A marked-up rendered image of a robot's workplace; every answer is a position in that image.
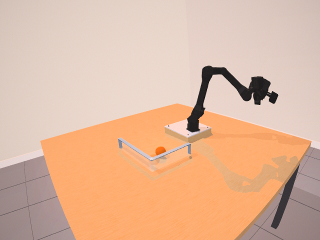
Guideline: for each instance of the clear low l-shaped wall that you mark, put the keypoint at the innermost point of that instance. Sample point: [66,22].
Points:
[159,162]

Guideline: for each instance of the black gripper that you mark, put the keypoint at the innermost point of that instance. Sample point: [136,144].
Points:
[272,96]

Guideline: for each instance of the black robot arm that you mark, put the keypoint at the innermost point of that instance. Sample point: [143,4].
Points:
[258,83]

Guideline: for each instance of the clear low corner wall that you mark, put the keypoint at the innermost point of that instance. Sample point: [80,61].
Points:
[155,157]

